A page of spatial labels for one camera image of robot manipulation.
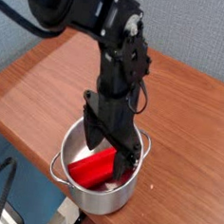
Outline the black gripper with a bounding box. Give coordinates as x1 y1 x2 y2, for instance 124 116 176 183
84 90 141 180

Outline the red block object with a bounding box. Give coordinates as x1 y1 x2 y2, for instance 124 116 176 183
67 147 117 188

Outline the stainless steel metal pot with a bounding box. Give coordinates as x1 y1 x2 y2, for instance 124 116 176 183
49 118 152 215

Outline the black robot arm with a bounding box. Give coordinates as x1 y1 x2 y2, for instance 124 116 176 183
0 0 151 179

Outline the white table bracket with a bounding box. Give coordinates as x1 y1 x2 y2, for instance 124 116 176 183
47 197 85 224

